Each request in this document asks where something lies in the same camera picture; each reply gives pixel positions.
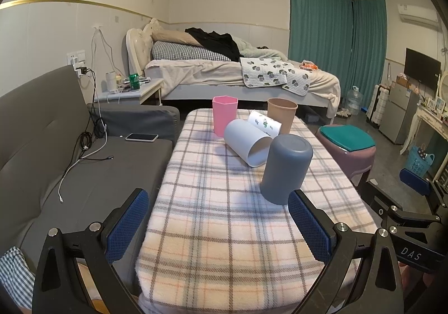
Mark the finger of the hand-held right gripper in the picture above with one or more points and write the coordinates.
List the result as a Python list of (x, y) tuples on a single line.
[(385, 205), (415, 184)]

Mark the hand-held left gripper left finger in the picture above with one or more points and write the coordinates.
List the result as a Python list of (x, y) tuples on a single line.
[(126, 228)]

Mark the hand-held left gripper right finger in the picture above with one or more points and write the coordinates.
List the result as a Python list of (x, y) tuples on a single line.
[(309, 230)]

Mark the grey plastic cup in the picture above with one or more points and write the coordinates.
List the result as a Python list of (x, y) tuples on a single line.
[(285, 167)]

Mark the plain white cup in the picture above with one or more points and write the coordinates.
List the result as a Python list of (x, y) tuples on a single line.
[(241, 141)]

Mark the white cup with leaf print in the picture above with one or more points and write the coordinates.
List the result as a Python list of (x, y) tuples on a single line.
[(266, 123)]

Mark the tan plastic cup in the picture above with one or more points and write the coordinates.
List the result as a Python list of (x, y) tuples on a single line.
[(281, 116)]

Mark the pink plastic cup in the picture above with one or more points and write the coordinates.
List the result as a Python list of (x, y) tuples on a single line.
[(223, 118)]

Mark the blue plastic basket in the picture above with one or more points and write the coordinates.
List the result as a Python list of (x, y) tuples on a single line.
[(420, 163)]

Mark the purple plastic stool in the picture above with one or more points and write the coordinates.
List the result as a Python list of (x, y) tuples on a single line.
[(350, 160)]

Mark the white dressing table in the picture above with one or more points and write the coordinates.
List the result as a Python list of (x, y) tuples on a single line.
[(432, 125)]

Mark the grey mini fridge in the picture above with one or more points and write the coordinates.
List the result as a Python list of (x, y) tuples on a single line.
[(399, 114)]

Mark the teal seat cushion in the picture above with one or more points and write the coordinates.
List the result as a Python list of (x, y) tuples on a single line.
[(346, 137)]

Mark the white suitcase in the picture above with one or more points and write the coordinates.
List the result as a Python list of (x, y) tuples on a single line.
[(376, 107)]

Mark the plaid blanket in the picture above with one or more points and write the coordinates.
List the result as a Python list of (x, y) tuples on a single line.
[(217, 216)]

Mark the smartphone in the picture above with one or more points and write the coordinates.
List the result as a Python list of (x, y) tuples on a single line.
[(141, 137)]

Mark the clear water jug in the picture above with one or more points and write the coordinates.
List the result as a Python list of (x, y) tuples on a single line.
[(352, 102)]

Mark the black television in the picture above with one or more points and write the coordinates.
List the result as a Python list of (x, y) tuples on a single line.
[(421, 69)]

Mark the checked cloth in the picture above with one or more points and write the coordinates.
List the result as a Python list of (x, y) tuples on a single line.
[(15, 275)]

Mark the grey sofa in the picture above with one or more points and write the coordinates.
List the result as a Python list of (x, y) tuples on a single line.
[(38, 146)]

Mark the narrow green curtain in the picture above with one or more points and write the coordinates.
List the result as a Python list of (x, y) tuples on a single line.
[(369, 55)]

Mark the white nightstand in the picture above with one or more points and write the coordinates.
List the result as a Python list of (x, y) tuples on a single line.
[(140, 88)]

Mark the green can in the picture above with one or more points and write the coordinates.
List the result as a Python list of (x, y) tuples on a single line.
[(134, 82)]

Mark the white bed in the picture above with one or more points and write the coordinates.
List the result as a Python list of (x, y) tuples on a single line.
[(196, 86)]

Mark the orange packet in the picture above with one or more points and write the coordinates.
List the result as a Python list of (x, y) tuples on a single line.
[(309, 65)]

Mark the leaf print mat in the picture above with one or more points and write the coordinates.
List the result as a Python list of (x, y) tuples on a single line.
[(266, 72)]

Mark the white air conditioner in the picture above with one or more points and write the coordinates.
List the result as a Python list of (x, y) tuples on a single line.
[(418, 15)]

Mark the beige duvet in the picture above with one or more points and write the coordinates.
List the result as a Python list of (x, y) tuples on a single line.
[(203, 71)]

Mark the pale green blanket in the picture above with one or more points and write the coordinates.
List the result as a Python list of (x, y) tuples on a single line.
[(260, 51)]

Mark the checked pillow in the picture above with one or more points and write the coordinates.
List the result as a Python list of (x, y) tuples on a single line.
[(185, 51)]

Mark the wide green curtain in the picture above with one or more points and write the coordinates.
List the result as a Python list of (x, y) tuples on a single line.
[(320, 20)]

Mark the beige pillow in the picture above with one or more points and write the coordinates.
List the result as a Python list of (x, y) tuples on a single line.
[(173, 37)]

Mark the black clothing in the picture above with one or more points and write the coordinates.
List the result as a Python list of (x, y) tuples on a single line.
[(218, 43)]

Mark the wall socket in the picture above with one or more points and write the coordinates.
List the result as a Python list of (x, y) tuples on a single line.
[(76, 57)]

